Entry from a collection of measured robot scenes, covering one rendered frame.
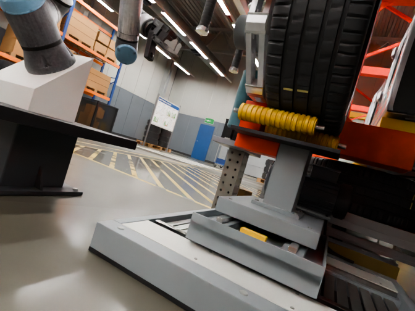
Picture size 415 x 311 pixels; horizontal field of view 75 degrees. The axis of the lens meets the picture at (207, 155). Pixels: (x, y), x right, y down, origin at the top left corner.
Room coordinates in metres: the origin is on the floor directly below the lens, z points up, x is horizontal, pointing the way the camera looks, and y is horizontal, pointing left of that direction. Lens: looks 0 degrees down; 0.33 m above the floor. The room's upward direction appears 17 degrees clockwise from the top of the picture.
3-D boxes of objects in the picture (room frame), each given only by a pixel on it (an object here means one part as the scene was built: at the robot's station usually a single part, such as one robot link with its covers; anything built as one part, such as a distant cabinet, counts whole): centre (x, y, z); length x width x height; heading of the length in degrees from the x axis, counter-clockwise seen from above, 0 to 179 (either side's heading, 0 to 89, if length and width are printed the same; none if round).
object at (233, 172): (1.64, -0.18, 0.21); 0.10 x 0.10 x 0.42; 64
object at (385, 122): (1.23, -0.79, 0.71); 0.14 x 0.14 x 0.05; 64
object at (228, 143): (1.61, -0.17, 0.44); 0.43 x 0.17 x 0.03; 154
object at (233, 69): (1.27, 0.00, 0.83); 0.04 x 0.04 x 0.16
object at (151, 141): (11.52, 2.30, 0.55); 1.40 x 0.80 x 1.09; 150
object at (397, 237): (2.40, -1.26, 0.14); 2.47 x 0.85 x 0.27; 154
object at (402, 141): (1.31, -0.63, 0.69); 0.52 x 0.17 x 0.35; 64
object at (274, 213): (0.94, -0.29, 0.32); 0.40 x 0.30 x 0.28; 154
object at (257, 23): (1.01, -0.14, 0.85); 0.54 x 0.07 x 0.54; 154
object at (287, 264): (0.91, -0.28, 0.13); 0.50 x 0.36 x 0.10; 154
